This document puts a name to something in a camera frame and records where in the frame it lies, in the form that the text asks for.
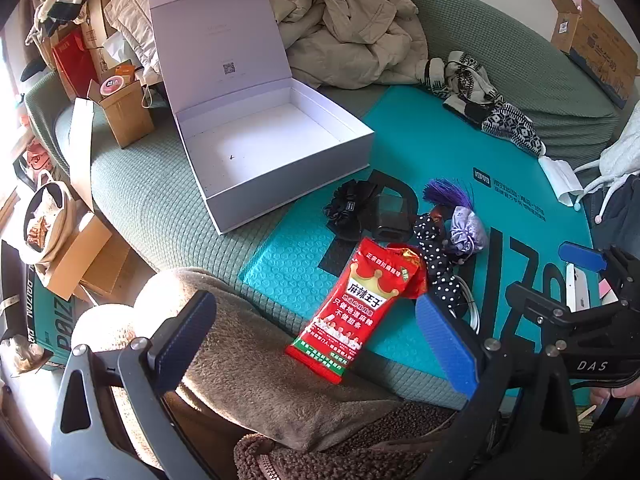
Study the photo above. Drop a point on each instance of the printed cardboard box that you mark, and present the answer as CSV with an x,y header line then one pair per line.
x,y
600,55

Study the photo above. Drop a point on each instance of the brown plush blanket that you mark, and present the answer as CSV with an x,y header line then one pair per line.
x,y
240,370

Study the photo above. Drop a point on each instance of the black white patterned knit scarf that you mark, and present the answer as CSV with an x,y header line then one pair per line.
x,y
470,80

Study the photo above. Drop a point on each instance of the pink lidded tub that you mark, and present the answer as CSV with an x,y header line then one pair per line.
x,y
112,86

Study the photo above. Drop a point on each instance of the white gift box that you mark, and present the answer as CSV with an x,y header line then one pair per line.
x,y
260,150

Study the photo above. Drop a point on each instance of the white tissue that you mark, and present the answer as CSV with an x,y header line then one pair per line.
x,y
562,175

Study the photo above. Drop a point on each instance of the purple tasselled sachet pouch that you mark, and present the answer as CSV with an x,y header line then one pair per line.
x,y
465,232

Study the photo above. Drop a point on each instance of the dark brown fleece jacket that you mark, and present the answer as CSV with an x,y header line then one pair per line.
x,y
350,445

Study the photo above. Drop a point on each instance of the teal printed mailer bag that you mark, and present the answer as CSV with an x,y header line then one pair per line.
x,y
55,320

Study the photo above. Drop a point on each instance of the brown cardboard box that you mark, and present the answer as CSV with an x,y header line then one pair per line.
x,y
97,15

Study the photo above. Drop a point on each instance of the small red packet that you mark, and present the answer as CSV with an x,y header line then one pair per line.
x,y
412,270

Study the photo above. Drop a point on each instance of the person's right hand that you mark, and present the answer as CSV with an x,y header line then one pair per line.
x,y
620,400

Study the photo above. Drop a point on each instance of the large red snack packet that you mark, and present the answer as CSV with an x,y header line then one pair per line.
x,y
345,320

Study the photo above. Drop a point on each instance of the beige padded coat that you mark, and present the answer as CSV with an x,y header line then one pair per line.
x,y
350,25

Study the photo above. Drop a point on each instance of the small open cardboard box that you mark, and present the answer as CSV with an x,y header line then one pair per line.
x,y
130,120

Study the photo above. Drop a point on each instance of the orange packet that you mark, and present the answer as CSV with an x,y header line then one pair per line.
x,y
125,71

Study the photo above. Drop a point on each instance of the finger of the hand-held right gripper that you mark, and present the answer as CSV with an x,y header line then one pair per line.
x,y
540,305
582,256

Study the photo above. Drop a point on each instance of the teal bubble mailer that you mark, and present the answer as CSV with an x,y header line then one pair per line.
x,y
425,135

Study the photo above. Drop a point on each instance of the red paper bag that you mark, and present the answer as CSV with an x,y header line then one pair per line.
x,y
75,65

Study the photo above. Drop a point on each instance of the green covered sofa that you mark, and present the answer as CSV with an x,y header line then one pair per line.
x,y
150,200

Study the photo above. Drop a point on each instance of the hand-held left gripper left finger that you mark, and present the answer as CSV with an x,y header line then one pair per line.
x,y
185,340

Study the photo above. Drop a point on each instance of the flattened cardboard box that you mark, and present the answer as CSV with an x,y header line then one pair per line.
x,y
85,255

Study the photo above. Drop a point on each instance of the beige tote bag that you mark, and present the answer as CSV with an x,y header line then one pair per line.
x,y
50,210

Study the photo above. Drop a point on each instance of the grey hoodie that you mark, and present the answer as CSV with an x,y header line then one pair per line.
x,y
625,150

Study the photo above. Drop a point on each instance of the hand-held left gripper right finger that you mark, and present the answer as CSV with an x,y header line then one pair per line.
x,y
445,345

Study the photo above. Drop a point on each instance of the cream padded jacket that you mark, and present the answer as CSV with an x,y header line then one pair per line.
x,y
130,15

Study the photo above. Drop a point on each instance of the black polka dot scrunchie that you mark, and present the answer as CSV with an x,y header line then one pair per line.
x,y
435,260

